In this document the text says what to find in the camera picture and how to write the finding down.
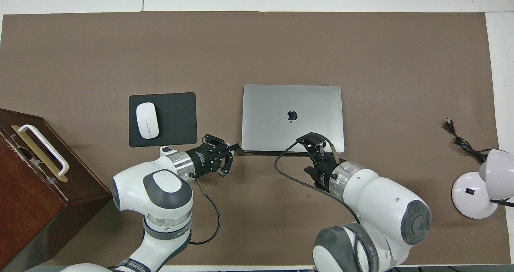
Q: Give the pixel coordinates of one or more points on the silver laptop with apple logo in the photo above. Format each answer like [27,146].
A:
[277,115]

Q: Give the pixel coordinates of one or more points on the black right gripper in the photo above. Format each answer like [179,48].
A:
[323,169]

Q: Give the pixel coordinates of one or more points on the white computer mouse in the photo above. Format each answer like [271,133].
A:
[147,120]

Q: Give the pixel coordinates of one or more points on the black mouse pad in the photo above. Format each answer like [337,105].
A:
[176,119]

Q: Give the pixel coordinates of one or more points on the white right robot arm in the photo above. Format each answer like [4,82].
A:
[381,199]

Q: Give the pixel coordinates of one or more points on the white desk lamp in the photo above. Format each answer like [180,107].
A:
[472,191]

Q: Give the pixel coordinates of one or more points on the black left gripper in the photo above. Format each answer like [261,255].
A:
[207,161]

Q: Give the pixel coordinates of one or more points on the dark brown wooden box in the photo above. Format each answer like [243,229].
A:
[28,208]

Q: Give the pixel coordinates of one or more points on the brown table mat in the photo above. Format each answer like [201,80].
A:
[257,47]

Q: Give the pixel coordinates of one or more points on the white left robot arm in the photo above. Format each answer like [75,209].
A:
[132,187]

